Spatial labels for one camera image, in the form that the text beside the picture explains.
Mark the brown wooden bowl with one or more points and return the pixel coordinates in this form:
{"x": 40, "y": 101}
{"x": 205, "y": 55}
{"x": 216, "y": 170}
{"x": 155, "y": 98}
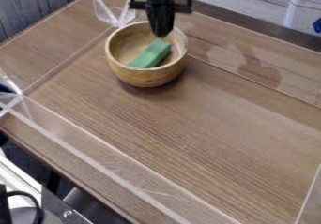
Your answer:
{"x": 127, "y": 41}

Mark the green rectangular block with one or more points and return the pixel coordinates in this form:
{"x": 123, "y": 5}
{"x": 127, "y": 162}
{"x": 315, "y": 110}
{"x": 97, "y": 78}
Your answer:
{"x": 151, "y": 56}

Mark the clear acrylic corner bracket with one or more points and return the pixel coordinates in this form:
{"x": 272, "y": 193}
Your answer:
{"x": 115, "y": 16}

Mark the metal bracket with screw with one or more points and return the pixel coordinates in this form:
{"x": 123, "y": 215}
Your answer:
{"x": 58, "y": 212}

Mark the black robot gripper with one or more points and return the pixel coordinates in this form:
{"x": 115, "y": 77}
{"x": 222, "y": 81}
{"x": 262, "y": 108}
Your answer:
{"x": 161, "y": 13}

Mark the white bucket in background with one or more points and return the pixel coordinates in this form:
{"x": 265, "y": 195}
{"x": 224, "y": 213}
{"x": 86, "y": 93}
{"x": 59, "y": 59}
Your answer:
{"x": 304, "y": 16}

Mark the clear acrylic table fence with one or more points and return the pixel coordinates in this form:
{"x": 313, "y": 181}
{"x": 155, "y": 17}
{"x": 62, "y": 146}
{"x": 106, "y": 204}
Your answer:
{"x": 217, "y": 149}

